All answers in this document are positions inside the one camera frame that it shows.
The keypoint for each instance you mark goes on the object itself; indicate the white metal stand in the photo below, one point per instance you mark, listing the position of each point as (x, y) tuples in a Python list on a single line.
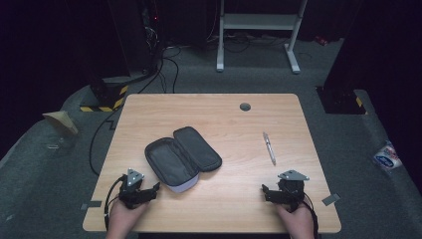
[(258, 21)]

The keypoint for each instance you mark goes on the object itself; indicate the brown cardboard piece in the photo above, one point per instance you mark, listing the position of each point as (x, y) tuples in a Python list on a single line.
[(61, 120)]

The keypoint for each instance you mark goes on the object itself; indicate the person's right hand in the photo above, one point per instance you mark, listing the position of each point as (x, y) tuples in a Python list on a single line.
[(297, 223)]

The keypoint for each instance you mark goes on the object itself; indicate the clear silver pen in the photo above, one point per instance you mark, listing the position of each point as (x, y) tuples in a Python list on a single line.
[(269, 148)]

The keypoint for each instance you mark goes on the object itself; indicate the black computer tower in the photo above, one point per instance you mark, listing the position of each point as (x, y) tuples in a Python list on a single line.
[(136, 36)]

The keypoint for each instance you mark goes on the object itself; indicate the open black pencil case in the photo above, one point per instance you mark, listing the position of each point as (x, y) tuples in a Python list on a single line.
[(180, 158)]

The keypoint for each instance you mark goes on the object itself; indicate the black yellow striped stand base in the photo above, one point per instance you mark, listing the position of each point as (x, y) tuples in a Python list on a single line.
[(109, 96)]

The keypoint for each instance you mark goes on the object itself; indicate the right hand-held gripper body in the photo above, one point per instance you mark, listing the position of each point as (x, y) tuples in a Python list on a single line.
[(289, 191)]

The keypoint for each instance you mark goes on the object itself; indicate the clear plastic piece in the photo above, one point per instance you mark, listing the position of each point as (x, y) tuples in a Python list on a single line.
[(56, 143)]

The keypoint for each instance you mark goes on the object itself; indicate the small red object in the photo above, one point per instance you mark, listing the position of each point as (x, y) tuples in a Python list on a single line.
[(321, 40)]

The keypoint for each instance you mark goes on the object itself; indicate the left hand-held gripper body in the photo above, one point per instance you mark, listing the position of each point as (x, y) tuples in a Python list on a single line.
[(132, 193)]

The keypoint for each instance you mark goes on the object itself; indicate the white blue tissue packet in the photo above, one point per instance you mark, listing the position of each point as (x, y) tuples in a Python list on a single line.
[(386, 157)]

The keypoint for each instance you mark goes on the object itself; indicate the black stand base yellow mark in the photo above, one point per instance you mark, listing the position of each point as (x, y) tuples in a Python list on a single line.
[(341, 101)]

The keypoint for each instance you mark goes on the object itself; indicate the grey tape strip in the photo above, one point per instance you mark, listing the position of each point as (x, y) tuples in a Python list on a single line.
[(91, 205), (331, 199)]

